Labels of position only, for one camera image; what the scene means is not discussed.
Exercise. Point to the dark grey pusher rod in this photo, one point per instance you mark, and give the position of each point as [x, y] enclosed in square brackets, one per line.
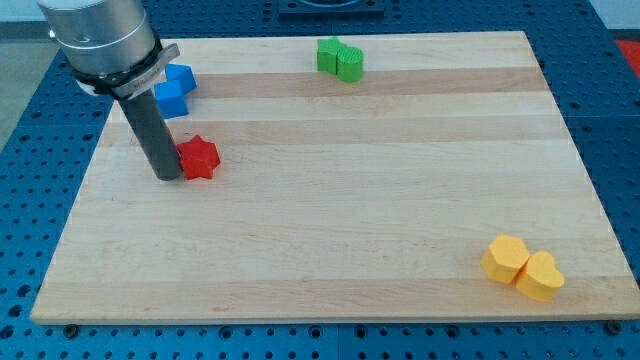
[149, 127]

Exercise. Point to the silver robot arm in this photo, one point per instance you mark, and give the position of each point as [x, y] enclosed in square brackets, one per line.
[113, 50]

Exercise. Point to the blue cube block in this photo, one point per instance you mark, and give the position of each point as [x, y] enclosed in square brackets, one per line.
[171, 99]

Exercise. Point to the blue angled block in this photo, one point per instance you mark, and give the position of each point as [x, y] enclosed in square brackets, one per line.
[183, 75]

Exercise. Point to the red star block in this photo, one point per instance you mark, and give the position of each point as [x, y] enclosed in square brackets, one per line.
[198, 158]

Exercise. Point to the green star block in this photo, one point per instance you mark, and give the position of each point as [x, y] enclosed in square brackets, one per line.
[326, 54]

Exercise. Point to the green cylinder block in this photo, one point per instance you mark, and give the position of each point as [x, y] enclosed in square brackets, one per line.
[349, 66]

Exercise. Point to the wooden board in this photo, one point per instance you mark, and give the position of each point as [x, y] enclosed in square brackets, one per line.
[335, 202]

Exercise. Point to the yellow hexagon block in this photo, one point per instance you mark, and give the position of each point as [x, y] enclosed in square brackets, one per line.
[504, 258]

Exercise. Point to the yellow heart block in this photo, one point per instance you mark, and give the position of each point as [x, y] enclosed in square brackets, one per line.
[540, 279]

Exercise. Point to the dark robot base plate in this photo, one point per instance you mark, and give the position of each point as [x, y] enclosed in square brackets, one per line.
[297, 8]

